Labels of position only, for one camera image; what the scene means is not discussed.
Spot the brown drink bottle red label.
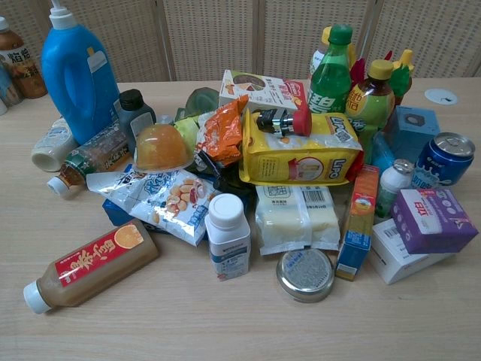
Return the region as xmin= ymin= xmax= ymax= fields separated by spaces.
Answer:
xmin=23 ymin=219 xmax=160 ymax=314

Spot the red emergency stop push button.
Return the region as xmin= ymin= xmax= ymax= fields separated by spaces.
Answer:
xmin=256 ymin=107 xmax=313 ymax=138

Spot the dark grey bottle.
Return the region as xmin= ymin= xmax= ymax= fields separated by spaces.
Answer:
xmin=113 ymin=89 xmax=157 ymax=155

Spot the green soda bottle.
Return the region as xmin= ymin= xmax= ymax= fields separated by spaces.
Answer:
xmin=307 ymin=23 xmax=355 ymax=114

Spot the green label bottle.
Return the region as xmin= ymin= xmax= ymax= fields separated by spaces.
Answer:
xmin=46 ymin=123 xmax=133 ymax=201

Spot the green tea bottle yellow cap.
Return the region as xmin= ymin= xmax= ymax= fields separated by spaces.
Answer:
xmin=345 ymin=59 xmax=396 ymax=161

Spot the small green white bottle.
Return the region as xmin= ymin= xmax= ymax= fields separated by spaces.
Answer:
xmin=374 ymin=158 xmax=415 ymax=220

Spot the blue detergent bottle white pump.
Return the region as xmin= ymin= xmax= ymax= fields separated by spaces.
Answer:
xmin=40 ymin=0 xmax=121 ymax=146

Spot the white milk tea bottle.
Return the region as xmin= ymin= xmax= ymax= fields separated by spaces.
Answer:
xmin=30 ymin=117 xmax=80 ymax=173

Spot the brown tea bottle white label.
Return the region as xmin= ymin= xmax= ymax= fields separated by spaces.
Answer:
xmin=0 ymin=16 xmax=48 ymax=100

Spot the black snack package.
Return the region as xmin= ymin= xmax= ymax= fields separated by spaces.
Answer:
xmin=192 ymin=149 xmax=257 ymax=206

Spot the orange snack bag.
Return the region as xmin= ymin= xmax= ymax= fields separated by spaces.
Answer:
xmin=195 ymin=94 xmax=250 ymax=167

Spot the yellow Lipo biscuit bag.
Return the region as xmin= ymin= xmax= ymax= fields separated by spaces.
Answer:
xmin=238 ymin=108 xmax=365 ymax=187

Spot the white vacuum food package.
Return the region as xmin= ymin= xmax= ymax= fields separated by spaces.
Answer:
xmin=255 ymin=184 xmax=342 ymax=257

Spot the blue white peanut snack bag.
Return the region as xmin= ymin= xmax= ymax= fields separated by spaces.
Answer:
xmin=86 ymin=165 xmax=222 ymax=247

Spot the orange jelly cup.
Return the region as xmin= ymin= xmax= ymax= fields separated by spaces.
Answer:
xmin=132 ymin=123 xmax=195 ymax=174

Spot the green plastic package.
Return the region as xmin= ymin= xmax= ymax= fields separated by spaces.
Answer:
xmin=174 ymin=87 xmax=221 ymax=141

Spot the white box with cake picture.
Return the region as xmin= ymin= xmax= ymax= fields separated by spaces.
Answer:
xmin=218 ymin=69 xmax=287 ymax=114

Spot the red snack box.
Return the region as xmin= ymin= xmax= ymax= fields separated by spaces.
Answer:
xmin=279 ymin=79 xmax=313 ymax=114

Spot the round silver tin can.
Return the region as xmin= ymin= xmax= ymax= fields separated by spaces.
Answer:
xmin=275 ymin=248 xmax=336 ymax=305

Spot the tall orange blue box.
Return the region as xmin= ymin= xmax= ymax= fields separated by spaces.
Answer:
xmin=334 ymin=163 xmax=381 ymax=283

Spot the blue plastic pouch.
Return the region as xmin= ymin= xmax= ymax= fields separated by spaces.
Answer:
xmin=371 ymin=131 xmax=396 ymax=178

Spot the beige folding screen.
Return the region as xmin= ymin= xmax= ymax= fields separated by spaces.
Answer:
xmin=0 ymin=0 xmax=481 ymax=84

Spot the white cardboard box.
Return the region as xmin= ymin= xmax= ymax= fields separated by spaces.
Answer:
xmin=369 ymin=217 xmax=467 ymax=286

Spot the light blue box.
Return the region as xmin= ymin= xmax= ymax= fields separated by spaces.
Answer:
xmin=382 ymin=105 xmax=442 ymax=163

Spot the purple box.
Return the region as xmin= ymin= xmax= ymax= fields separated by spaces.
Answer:
xmin=390 ymin=187 xmax=480 ymax=256

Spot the blue drink can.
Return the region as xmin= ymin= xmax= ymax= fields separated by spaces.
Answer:
xmin=410 ymin=132 xmax=476 ymax=189

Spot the white table cable grommet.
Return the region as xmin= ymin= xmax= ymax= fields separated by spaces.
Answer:
xmin=424 ymin=88 xmax=460 ymax=105

